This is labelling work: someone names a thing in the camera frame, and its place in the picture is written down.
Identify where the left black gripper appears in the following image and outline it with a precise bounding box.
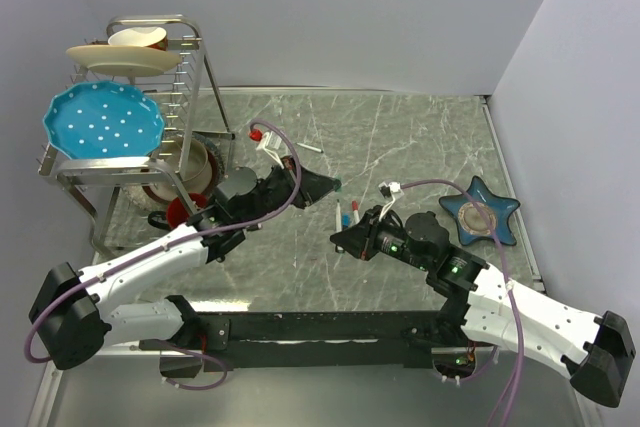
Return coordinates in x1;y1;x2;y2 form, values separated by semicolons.
237;155;341;228

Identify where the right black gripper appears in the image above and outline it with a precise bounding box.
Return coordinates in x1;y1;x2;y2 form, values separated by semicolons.
330;205;432;271

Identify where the white pen black tip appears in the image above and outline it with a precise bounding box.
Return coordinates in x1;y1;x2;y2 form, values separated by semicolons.
296;142;324;154

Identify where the white pen green tip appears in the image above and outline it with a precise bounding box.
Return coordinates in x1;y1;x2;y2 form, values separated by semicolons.
335;200;343;233

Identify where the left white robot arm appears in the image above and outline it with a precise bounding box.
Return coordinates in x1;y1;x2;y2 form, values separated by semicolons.
28;157;341;370

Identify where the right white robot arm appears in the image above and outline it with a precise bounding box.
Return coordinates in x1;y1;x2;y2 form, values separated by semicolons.
330;207;636;408

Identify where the blue star-shaped dish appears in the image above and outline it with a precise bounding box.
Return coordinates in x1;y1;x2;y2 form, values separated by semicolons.
439;176;521;246

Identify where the cream deep bowl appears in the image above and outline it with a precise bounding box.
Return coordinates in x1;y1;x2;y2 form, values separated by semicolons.
149;137;213;202

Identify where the red mug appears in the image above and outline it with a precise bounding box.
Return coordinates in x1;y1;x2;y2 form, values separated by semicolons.
147;198;189;231

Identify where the patterned rim plate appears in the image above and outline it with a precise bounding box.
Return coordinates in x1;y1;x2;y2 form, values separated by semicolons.
122;132;225;211

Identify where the metal dish rack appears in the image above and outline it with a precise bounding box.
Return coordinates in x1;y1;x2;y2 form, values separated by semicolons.
39;15;235;259

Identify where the white and red bowl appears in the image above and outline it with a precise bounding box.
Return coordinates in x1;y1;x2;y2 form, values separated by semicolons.
107;27;168;51

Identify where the blue polka dot plate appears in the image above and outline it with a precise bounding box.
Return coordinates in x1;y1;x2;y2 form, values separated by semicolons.
43;80;165;160

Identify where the cream flat plate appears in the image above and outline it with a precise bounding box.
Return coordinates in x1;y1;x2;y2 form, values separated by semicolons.
66;44;182;77

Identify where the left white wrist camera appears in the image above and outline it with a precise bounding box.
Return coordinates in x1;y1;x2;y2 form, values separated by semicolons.
249;129;283;166

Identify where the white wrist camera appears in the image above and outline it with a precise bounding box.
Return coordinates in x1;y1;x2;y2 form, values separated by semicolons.
249;129;283;166
378;181;404;221

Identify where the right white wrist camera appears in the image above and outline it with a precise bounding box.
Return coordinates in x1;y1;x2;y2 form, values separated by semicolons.
378;181;404;221

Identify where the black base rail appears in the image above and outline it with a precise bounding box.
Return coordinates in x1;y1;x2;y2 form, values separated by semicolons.
169;311;471;370

